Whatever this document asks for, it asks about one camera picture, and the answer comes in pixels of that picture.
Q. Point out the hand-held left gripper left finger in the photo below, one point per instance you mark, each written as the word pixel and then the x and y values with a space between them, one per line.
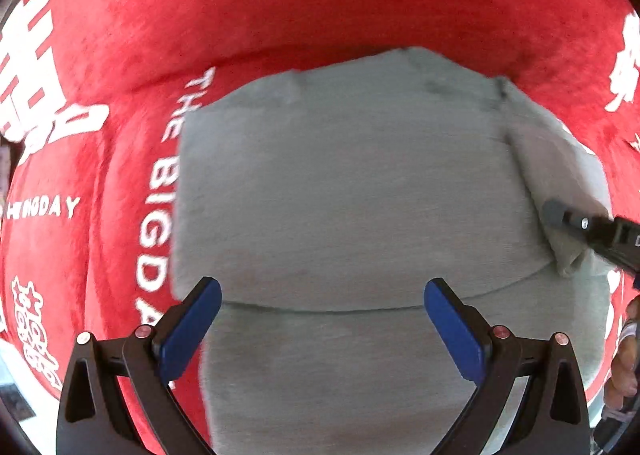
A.
pixel 192 330

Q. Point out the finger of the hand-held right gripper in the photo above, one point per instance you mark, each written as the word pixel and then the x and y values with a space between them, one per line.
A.
pixel 570 220

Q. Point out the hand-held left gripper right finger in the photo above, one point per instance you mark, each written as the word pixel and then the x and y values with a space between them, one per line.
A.
pixel 452 330

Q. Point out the grey small garment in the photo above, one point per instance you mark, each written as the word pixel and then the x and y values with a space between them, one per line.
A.
pixel 350 175

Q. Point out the person's right hand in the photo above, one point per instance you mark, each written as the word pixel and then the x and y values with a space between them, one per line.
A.
pixel 627 370

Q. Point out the red printed blanket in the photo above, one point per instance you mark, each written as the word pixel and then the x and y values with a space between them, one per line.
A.
pixel 300 0

